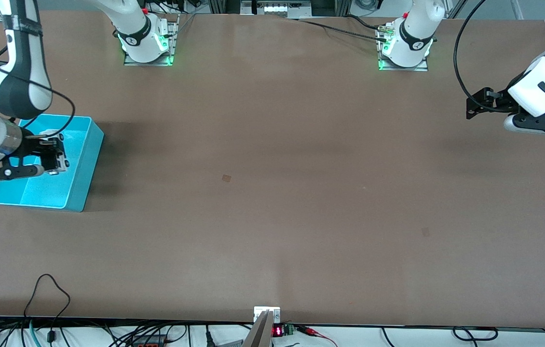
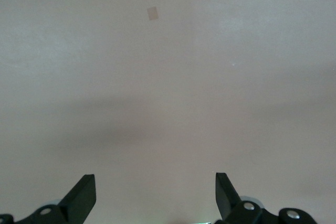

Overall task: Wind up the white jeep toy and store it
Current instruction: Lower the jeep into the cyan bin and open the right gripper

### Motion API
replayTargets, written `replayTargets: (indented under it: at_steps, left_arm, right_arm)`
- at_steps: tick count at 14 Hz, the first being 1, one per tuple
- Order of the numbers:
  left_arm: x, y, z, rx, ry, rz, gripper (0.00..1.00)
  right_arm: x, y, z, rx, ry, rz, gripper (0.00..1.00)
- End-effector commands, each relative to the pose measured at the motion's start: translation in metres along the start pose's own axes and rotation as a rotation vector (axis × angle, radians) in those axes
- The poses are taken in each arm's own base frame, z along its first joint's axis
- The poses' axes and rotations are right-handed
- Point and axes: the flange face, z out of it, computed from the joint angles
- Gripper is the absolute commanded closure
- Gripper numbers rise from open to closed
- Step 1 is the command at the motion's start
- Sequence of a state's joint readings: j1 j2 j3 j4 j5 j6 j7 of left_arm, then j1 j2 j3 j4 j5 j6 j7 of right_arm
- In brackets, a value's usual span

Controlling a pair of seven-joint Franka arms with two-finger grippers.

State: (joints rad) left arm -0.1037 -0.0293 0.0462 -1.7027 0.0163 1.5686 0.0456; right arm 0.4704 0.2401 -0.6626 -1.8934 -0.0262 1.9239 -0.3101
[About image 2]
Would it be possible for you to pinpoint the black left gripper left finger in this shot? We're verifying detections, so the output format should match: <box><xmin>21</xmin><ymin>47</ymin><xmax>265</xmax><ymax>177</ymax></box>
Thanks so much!
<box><xmin>0</xmin><ymin>174</ymin><xmax>97</xmax><ymax>224</ymax></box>

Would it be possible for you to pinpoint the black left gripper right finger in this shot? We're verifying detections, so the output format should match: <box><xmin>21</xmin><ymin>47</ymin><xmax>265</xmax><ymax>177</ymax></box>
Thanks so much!
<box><xmin>214</xmin><ymin>173</ymin><xmax>318</xmax><ymax>224</ymax></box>

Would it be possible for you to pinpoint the brown tape patch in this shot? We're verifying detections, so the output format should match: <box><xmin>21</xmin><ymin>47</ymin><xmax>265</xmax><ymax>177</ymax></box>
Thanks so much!
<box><xmin>146</xmin><ymin>6</ymin><xmax>160</xmax><ymax>22</ymax></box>

